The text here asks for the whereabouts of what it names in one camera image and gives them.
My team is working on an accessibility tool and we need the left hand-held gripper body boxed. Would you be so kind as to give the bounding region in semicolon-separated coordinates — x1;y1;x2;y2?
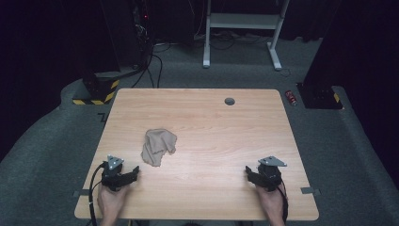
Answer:
101;154;127;192

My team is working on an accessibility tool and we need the person's left hand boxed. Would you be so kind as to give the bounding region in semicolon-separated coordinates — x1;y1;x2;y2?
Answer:
97;183;132;220

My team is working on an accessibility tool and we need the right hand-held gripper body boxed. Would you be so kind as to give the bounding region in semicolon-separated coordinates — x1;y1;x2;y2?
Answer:
255;155;288;193

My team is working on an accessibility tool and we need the person's right hand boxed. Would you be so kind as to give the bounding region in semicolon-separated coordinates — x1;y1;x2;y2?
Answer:
255;184;287;220

